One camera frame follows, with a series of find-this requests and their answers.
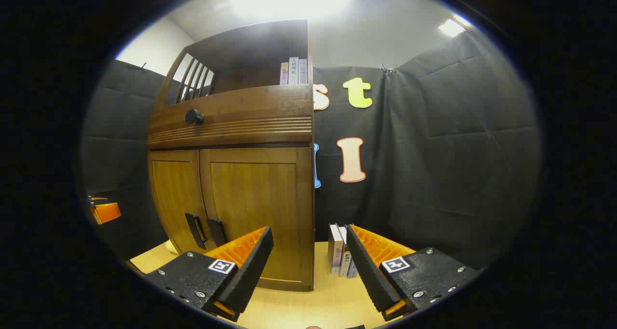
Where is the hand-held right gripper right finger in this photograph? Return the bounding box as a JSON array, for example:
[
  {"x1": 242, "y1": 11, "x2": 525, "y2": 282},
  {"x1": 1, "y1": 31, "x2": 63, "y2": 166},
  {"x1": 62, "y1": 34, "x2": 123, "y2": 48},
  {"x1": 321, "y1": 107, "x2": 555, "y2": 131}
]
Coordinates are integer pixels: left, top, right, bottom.
[{"x1": 345, "y1": 224, "x2": 485, "y2": 321}]

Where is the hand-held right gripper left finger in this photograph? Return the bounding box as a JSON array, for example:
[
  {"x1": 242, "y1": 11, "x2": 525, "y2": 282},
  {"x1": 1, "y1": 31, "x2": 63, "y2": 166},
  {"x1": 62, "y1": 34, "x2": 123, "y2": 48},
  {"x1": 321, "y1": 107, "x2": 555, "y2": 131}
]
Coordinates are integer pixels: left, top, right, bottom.
[{"x1": 145, "y1": 225, "x2": 274, "y2": 322}]

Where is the wooden shoe cabinet door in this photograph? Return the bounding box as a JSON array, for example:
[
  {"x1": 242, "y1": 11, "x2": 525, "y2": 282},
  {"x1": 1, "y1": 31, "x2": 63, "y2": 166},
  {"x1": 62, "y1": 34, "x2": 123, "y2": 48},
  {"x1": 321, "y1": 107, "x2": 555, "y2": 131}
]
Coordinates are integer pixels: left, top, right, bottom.
[
  {"x1": 199, "y1": 147, "x2": 314, "y2": 285},
  {"x1": 148, "y1": 149, "x2": 215, "y2": 255}
]

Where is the wooden double-door shoe cabinet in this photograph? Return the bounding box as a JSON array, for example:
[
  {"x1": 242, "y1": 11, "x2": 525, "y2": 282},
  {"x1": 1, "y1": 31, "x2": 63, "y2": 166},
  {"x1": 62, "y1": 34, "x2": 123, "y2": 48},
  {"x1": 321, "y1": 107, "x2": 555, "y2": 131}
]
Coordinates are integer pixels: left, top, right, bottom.
[{"x1": 147, "y1": 19, "x2": 316, "y2": 292}]

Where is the white black print book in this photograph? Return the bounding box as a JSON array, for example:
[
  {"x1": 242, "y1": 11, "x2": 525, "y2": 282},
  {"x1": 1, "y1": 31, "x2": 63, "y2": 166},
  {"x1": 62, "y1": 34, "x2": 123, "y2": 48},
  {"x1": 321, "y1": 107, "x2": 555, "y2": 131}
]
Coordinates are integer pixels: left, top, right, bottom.
[{"x1": 338, "y1": 226, "x2": 352, "y2": 277}]

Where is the white pink cover book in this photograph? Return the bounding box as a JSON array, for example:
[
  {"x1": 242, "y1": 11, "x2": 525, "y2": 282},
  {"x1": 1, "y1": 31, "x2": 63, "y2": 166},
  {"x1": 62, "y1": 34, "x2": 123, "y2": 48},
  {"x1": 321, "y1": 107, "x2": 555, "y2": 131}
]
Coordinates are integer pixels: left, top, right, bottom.
[{"x1": 328, "y1": 224, "x2": 344, "y2": 275}]

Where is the black backdrop cloth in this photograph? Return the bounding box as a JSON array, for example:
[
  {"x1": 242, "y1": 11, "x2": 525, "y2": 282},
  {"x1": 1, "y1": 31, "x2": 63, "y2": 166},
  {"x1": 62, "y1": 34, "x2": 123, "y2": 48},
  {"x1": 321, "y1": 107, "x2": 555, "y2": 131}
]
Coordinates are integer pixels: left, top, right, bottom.
[{"x1": 80, "y1": 30, "x2": 543, "y2": 272}]

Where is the small ceiling light panel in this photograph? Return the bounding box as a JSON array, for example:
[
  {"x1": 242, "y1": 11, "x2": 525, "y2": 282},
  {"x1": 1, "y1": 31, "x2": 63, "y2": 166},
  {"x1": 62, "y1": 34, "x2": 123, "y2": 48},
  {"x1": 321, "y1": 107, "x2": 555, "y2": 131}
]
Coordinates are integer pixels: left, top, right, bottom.
[{"x1": 438, "y1": 15, "x2": 471, "y2": 38}]

